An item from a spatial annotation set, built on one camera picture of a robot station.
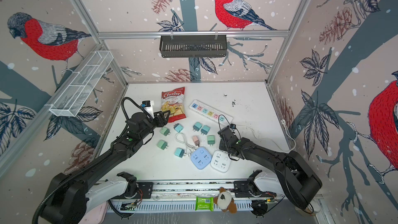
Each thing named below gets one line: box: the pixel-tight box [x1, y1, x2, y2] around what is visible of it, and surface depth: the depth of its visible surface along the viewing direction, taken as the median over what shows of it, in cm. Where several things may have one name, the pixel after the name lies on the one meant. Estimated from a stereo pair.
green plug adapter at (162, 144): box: [156, 139, 169, 150], surface depth 89 cm
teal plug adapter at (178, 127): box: [173, 123, 183, 133], surface depth 96 cm
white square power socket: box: [210, 149, 232, 173], surface depth 81 cm
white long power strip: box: [189, 99, 234, 124], surface depth 103 cm
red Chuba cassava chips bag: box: [160, 86, 187, 123], surface depth 105 cm
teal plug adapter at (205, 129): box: [201, 124, 211, 136], surface depth 95 cm
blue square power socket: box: [190, 146, 212, 170], surface depth 83 cm
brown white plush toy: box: [213, 186, 237, 214], surface depth 70 cm
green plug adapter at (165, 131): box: [159, 126, 171, 137], surface depth 94 cm
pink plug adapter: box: [192, 135, 201, 147], surface depth 90 cm
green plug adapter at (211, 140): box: [207, 135, 216, 146], surface depth 91 cm
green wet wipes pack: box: [194, 196, 215, 212], surface depth 71 cm
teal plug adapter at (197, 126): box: [192, 121, 203, 132], surface depth 97 cm
